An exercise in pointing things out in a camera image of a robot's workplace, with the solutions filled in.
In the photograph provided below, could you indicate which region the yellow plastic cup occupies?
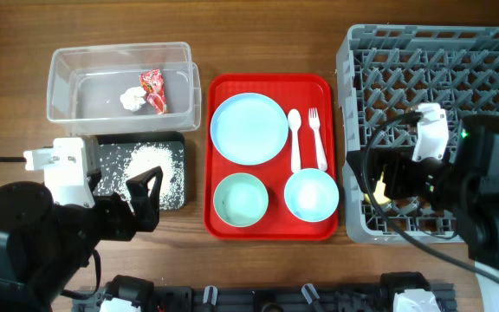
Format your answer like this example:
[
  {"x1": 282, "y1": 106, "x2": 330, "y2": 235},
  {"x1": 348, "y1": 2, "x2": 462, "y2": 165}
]
[{"x1": 373, "y1": 174, "x2": 392, "y2": 205}]

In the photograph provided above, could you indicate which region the white rice pile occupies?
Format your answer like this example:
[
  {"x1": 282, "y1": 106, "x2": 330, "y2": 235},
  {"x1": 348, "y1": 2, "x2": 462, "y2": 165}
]
[{"x1": 95, "y1": 142, "x2": 185, "y2": 209}]

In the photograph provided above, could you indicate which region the light blue bowl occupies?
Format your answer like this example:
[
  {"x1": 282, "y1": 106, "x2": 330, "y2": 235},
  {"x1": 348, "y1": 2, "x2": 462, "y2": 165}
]
[{"x1": 283, "y1": 168, "x2": 340, "y2": 223}]

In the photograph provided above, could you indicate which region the green bowl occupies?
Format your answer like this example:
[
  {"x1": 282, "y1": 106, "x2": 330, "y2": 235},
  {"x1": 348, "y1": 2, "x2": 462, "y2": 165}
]
[{"x1": 212, "y1": 172, "x2": 269, "y2": 228}]

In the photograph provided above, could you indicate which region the white napkin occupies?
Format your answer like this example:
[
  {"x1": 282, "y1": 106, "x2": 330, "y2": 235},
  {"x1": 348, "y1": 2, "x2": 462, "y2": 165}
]
[{"x1": 120, "y1": 87, "x2": 146, "y2": 112}]

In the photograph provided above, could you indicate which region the red snack wrapper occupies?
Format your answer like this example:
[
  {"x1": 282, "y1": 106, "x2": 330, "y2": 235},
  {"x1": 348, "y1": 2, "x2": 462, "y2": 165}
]
[{"x1": 139, "y1": 68, "x2": 167, "y2": 114}]

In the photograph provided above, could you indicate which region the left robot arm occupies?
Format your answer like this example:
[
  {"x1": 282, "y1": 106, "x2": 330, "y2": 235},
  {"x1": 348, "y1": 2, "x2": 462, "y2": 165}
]
[{"x1": 0, "y1": 167, "x2": 163, "y2": 311}]

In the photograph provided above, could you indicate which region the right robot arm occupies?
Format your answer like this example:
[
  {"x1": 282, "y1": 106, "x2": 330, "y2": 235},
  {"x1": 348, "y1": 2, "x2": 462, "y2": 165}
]
[{"x1": 346, "y1": 111, "x2": 499, "y2": 291}]

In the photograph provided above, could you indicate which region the grey dishwasher rack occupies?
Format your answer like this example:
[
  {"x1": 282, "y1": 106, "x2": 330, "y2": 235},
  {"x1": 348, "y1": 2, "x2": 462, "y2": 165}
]
[{"x1": 336, "y1": 24, "x2": 499, "y2": 244}]

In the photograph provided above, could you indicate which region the clear plastic waste bin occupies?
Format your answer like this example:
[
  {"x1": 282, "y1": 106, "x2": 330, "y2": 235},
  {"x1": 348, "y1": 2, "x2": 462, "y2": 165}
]
[{"x1": 47, "y1": 42, "x2": 202, "y2": 136}]

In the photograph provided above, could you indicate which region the black plastic tray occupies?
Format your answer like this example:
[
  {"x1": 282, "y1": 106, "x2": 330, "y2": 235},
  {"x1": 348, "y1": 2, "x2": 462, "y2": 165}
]
[{"x1": 94, "y1": 132, "x2": 185, "y2": 211}]

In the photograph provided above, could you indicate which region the white plastic fork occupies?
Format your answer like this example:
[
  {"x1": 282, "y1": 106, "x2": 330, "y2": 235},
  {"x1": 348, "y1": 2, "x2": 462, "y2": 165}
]
[{"x1": 308, "y1": 107, "x2": 327, "y2": 172}]

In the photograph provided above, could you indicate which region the white plastic spoon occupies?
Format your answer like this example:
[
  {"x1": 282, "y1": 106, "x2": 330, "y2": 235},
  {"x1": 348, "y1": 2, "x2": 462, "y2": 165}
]
[{"x1": 288, "y1": 109, "x2": 301, "y2": 173}]

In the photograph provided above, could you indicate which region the light blue plate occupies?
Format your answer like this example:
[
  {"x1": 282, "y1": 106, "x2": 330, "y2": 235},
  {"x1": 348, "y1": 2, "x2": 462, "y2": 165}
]
[{"x1": 210, "y1": 93, "x2": 288, "y2": 166}]

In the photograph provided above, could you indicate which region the red serving tray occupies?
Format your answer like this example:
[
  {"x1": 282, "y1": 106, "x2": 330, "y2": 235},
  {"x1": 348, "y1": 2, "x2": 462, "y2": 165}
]
[{"x1": 203, "y1": 74, "x2": 338, "y2": 241}]

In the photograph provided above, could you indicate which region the right black camera cable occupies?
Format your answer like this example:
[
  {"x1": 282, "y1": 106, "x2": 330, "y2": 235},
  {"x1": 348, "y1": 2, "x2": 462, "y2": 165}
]
[{"x1": 360, "y1": 111, "x2": 499, "y2": 300}]

